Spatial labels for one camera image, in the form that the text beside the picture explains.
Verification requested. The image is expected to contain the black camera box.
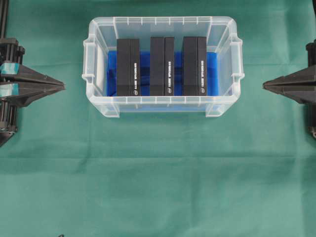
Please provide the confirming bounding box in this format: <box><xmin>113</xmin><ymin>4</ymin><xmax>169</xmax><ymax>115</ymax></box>
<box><xmin>117</xmin><ymin>39</ymin><xmax>141</xmax><ymax>96</ymax></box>
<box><xmin>182</xmin><ymin>37</ymin><xmax>207</xmax><ymax>96</ymax></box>
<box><xmin>150</xmin><ymin>37</ymin><xmax>175</xmax><ymax>96</ymax></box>

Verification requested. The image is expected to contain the green table cloth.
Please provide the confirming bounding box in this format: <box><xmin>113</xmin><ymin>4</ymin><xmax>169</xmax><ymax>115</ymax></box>
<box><xmin>0</xmin><ymin>0</ymin><xmax>316</xmax><ymax>237</ymax></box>

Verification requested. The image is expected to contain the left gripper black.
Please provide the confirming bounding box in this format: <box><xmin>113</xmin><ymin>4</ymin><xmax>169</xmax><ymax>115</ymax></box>
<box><xmin>0</xmin><ymin>38</ymin><xmax>65</xmax><ymax>145</ymax></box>

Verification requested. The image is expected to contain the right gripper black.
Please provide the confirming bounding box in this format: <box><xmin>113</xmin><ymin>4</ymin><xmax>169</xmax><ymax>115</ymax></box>
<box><xmin>263</xmin><ymin>41</ymin><xmax>316</xmax><ymax>138</ymax></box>

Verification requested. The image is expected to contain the blue plastic liner sheet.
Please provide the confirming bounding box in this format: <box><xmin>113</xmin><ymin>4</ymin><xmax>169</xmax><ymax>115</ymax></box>
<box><xmin>107</xmin><ymin>51</ymin><xmax>219</xmax><ymax>96</ymax></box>

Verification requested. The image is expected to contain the clear plastic storage case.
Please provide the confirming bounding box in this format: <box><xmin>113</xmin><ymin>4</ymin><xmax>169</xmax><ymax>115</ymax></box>
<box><xmin>82</xmin><ymin>16</ymin><xmax>244</xmax><ymax>118</ymax></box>

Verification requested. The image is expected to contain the black frame rail left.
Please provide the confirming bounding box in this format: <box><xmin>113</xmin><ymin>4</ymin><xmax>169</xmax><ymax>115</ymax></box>
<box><xmin>0</xmin><ymin>0</ymin><xmax>9</xmax><ymax>39</ymax></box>

